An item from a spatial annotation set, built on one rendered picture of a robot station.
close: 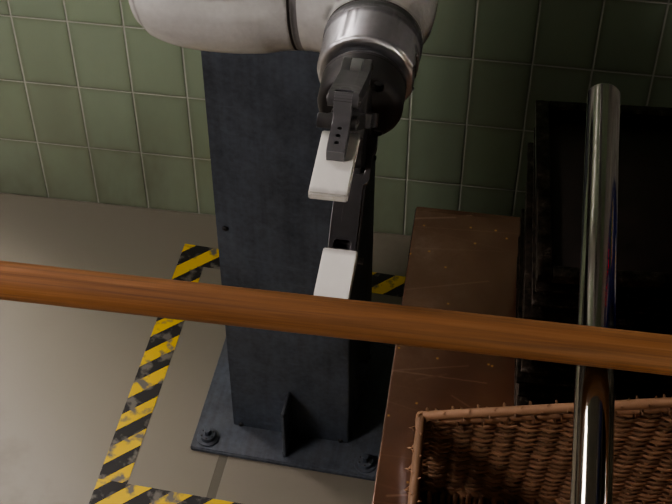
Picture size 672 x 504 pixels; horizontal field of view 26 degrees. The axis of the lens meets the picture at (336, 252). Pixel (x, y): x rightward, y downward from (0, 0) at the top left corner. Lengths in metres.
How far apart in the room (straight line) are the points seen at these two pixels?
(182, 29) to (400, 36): 0.22
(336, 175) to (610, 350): 0.24
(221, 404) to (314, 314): 1.44
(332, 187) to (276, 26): 0.30
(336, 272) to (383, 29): 0.22
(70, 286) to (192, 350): 1.50
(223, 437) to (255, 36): 1.22
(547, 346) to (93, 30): 1.62
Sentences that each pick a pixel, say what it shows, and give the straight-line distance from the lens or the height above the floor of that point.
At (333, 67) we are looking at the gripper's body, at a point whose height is 1.22.
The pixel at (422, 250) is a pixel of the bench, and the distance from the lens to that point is 1.98.
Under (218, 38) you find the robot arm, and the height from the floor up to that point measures 1.17.
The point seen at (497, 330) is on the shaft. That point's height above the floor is 1.21.
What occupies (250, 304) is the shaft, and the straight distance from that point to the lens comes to 1.10.
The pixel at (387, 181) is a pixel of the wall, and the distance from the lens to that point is 2.69.
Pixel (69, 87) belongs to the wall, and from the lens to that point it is 2.68.
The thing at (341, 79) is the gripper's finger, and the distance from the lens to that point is 1.17.
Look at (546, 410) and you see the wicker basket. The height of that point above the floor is 0.77.
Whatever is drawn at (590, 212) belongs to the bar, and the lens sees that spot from 1.22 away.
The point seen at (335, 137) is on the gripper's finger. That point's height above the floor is 1.27.
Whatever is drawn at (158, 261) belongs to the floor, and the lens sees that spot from 2.76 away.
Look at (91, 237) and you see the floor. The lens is 2.82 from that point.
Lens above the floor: 2.04
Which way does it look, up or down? 48 degrees down
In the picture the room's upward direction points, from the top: straight up
